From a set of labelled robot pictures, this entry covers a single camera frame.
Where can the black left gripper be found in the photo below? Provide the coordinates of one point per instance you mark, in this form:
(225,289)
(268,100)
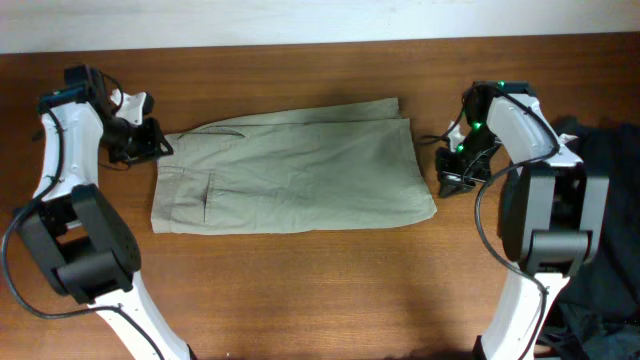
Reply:
(145,141)

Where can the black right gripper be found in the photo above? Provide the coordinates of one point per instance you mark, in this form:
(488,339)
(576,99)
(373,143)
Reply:
(458,167)

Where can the khaki green shorts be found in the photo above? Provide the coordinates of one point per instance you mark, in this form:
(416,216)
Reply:
(343,167)

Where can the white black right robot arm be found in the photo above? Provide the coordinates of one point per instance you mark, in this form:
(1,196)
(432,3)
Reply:
(538,210)

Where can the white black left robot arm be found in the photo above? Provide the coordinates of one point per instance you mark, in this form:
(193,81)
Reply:
(81,245)

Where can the dark clothes pile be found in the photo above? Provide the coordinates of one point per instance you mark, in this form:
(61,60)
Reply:
(597,315)

